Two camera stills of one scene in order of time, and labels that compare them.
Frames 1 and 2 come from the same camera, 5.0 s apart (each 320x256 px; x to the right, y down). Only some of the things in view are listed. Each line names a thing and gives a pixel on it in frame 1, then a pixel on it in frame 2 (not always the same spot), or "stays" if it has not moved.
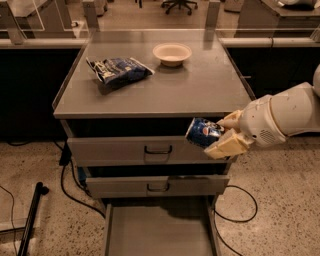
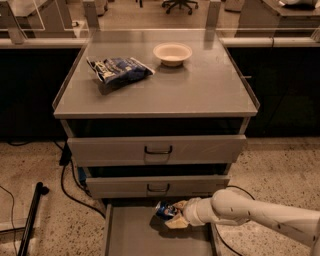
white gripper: x=257 y=120 -> x=192 y=211
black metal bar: x=40 y=190 stays
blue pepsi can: x=203 y=132 -> x=164 y=211
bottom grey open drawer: x=173 y=228 stays
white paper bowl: x=172 y=54 stays
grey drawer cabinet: x=125 y=109 stays
